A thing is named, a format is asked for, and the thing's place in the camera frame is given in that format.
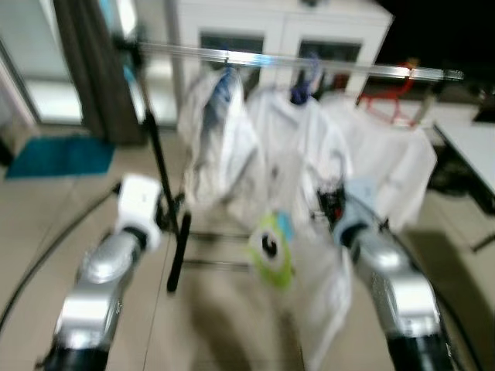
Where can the white shirt red blue print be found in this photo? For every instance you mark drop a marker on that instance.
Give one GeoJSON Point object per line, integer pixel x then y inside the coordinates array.
{"type": "Point", "coordinates": [286, 147]}

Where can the blue hanger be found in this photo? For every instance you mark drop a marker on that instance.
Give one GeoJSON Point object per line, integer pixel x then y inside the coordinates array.
{"type": "Point", "coordinates": [224, 85]}

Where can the pale blue right wrist camera mount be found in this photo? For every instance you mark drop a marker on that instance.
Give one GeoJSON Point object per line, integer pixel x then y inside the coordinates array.
{"type": "Point", "coordinates": [360, 197]}

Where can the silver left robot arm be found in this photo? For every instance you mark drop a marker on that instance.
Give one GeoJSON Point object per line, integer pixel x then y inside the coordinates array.
{"type": "Point", "coordinates": [97, 286]}

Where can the grey table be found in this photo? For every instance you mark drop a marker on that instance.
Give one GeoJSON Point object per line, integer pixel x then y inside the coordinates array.
{"type": "Point", "coordinates": [476, 147]}

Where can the white glass-door cabinet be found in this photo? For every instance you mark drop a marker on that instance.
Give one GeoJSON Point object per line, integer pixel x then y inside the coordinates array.
{"type": "Point", "coordinates": [278, 19]}

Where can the red hanger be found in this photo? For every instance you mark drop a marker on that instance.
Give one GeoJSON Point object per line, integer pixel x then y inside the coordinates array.
{"type": "Point", "coordinates": [387, 99]}

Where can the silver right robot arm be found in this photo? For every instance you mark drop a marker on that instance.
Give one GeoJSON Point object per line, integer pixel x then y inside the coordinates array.
{"type": "Point", "coordinates": [394, 286]}

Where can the white shirt green monster print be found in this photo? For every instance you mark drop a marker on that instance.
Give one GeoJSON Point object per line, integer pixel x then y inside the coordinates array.
{"type": "Point", "coordinates": [325, 301]}

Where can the metal clothes rack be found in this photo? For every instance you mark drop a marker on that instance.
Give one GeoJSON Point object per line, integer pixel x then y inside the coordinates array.
{"type": "Point", "coordinates": [255, 58]}

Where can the teal floor mat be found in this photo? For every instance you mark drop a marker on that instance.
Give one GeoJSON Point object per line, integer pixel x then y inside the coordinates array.
{"type": "Point", "coordinates": [58, 157]}

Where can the white checkered shirt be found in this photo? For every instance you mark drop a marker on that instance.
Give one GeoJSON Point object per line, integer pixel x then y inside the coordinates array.
{"type": "Point", "coordinates": [224, 154]}

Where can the plain white shirt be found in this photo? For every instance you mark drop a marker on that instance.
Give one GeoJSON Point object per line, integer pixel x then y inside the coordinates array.
{"type": "Point", "coordinates": [394, 162]}

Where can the grey curtain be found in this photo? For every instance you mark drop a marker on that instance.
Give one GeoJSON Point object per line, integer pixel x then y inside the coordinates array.
{"type": "Point", "coordinates": [100, 77]}

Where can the glass sliding door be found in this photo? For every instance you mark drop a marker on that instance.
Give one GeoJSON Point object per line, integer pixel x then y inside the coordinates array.
{"type": "Point", "coordinates": [31, 62]}

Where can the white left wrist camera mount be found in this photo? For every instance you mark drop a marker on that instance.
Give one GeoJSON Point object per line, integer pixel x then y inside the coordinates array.
{"type": "Point", "coordinates": [139, 201]}

